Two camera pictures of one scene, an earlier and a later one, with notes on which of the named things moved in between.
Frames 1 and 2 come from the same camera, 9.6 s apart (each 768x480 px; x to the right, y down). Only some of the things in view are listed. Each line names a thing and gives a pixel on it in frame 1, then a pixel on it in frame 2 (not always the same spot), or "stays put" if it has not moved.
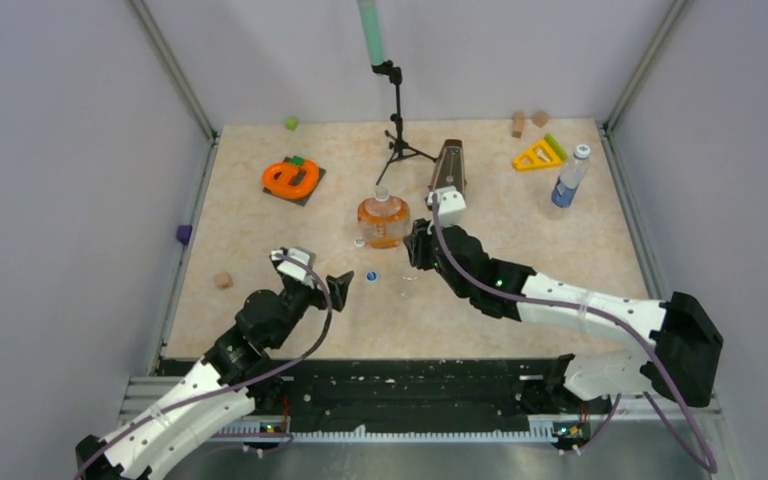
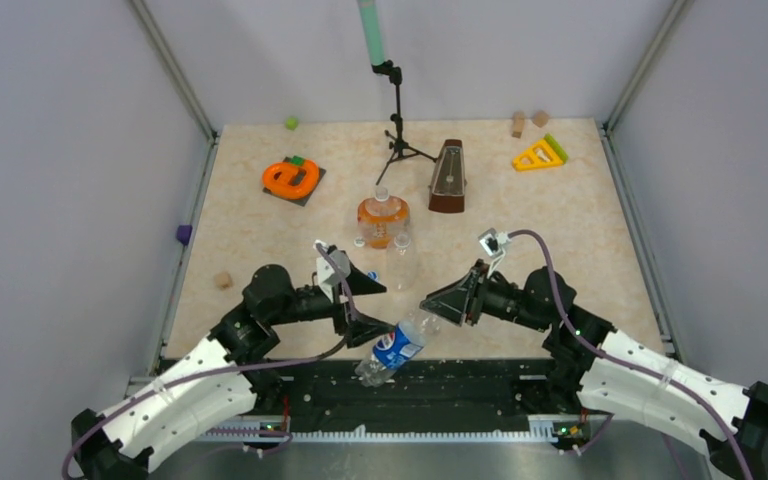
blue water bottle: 571,176 to 397,349
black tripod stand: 396,145 stays put
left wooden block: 518,124 stays put
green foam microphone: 372,31 stays put
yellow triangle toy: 540,156 stays put
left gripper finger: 338,289 to 361,284
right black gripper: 418,242 to 460,298
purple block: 183,233 stays put
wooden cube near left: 223,280 stays put
